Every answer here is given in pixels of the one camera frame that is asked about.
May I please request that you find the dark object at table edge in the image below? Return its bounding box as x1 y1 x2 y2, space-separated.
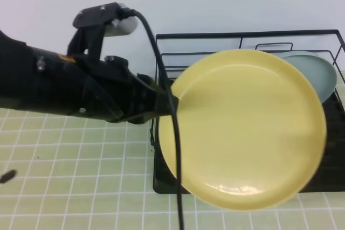
0 170 17 184

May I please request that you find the yellow plate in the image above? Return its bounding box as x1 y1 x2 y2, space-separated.
171 50 327 211

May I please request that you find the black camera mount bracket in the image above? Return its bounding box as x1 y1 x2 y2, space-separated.
67 2 121 62

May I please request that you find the pale green plate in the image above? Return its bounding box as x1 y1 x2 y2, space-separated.
275 51 337 103

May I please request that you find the black camera cable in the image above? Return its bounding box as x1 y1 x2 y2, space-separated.
118 8 185 230

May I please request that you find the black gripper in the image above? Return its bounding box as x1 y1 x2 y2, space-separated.
67 55 171 124

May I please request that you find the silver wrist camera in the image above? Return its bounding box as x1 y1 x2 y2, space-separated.
105 3 138 37

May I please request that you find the black wire dish rack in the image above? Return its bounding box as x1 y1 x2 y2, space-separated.
150 29 344 194

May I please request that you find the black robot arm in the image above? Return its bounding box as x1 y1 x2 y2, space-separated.
1 34 178 124

